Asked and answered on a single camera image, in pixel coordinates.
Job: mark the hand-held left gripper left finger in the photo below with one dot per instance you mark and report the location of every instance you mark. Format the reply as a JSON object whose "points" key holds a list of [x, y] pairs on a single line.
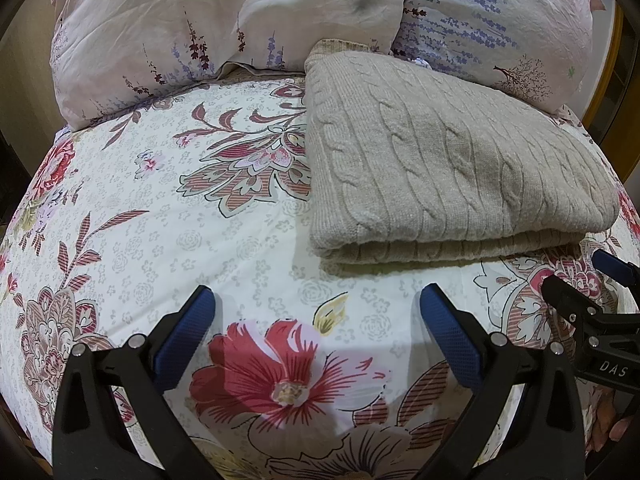
{"points": [[184, 341]]}

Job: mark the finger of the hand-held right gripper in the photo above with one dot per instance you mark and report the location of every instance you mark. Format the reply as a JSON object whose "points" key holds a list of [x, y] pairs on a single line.
{"points": [[616, 266], [567, 296]]}

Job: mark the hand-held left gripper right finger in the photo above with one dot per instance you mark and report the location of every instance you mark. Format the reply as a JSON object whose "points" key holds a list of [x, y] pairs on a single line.
{"points": [[451, 341]]}

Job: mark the person's right hand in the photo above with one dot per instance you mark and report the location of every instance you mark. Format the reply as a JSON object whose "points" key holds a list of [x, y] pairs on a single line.
{"points": [[611, 417]]}

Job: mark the floral bed sheet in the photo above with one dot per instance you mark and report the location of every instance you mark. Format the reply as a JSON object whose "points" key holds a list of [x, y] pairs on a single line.
{"points": [[200, 240]]}

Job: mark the lavender print pillow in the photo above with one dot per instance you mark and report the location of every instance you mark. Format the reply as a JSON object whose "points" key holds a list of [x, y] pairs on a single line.
{"points": [[500, 25]]}

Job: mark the pale pink floral pillow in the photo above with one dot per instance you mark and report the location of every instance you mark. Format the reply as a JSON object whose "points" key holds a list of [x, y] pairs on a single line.
{"points": [[215, 25]]}

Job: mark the yellow wooden bed frame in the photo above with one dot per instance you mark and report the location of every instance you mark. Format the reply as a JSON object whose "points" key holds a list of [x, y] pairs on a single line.
{"points": [[616, 45]]}

